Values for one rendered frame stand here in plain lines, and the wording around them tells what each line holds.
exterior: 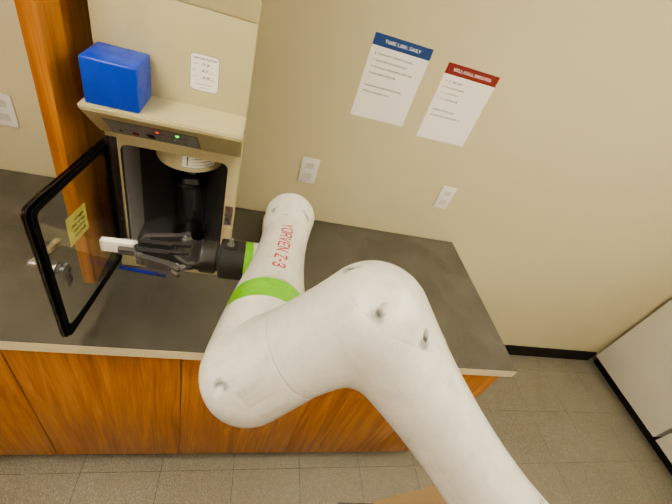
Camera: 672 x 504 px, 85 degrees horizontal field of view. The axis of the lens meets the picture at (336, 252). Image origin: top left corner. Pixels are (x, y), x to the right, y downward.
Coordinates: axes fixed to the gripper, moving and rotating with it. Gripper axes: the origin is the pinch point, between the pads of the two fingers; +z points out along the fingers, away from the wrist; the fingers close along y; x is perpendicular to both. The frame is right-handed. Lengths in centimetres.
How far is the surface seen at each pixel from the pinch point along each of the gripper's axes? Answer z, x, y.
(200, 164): -11.7, -5.8, -29.0
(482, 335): -118, 35, -11
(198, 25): -10.7, -39.9, -26.1
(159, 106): -3.9, -23.2, -21.1
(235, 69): -18.7, -33.2, -26.2
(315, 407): -61, 72, 1
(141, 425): 1, 90, 1
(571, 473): -227, 130, 9
